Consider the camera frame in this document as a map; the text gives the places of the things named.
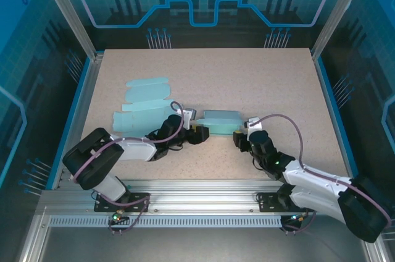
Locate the small connector with green light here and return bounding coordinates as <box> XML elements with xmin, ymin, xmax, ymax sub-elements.
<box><xmin>283</xmin><ymin>212</ymin><xmax>309</xmax><ymax>224</ymax></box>
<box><xmin>108</xmin><ymin>211</ymin><xmax>130</xmax><ymax>226</ymax></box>

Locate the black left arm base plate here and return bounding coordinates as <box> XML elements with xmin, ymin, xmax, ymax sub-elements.
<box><xmin>93</xmin><ymin>192</ymin><xmax>152</xmax><ymax>213</ymax></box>

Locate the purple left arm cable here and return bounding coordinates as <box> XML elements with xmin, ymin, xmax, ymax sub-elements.
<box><xmin>72</xmin><ymin>101</ymin><xmax>189</xmax><ymax>237</ymax></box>

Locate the aluminium side rail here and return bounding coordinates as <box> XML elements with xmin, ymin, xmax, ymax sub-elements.
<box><xmin>52</xmin><ymin>53</ymin><xmax>104</xmax><ymax>190</ymax></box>

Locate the blue table edge strip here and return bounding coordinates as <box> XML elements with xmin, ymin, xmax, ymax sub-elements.
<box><xmin>45</xmin><ymin>57</ymin><xmax>95</xmax><ymax>191</ymax></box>

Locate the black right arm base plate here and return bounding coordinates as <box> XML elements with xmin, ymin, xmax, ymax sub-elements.
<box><xmin>256</xmin><ymin>192</ymin><xmax>312</xmax><ymax>213</ymax></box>

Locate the slotted metal cable duct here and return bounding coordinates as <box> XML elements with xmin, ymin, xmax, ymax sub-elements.
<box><xmin>48</xmin><ymin>216</ymin><xmax>284</xmax><ymax>227</ymax></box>

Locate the aluminium frame post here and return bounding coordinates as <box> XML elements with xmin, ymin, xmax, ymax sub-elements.
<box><xmin>33</xmin><ymin>0</ymin><xmax>105</xmax><ymax>62</ymax></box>
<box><xmin>310</xmin><ymin>0</ymin><xmax>371</xmax><ymax>61</ymax></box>

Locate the light blue paper box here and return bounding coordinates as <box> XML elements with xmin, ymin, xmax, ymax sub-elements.
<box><xmin>197</xmin><ymin>109</ymin><xmax>242</xmax><ymax>137</ymax></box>
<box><xmin>111</xmin><ymin>76</ymin><xmax>183</xmax><ymax>137</ymax></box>

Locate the aluminium frame rail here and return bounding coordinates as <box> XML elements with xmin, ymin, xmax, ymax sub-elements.
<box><xmin>36</xmin><ymin>178</ymin><xmax>371</xmax><ymax>216</ymax></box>

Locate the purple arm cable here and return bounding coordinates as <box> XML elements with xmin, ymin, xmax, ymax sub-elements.
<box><xmin>72</xmin><ymin>101</ymin><xmax>189</xmax><ymax>237</ymax></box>
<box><xmin>249</xmin><ymin>114</ymin><xmax>390</xmax><ymax>235</ymax></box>

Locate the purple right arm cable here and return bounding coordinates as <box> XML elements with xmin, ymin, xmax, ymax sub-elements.
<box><xmin>249</xmin><ymin>114</ymin><xmax>390</xmax><ymax>235</ymax></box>

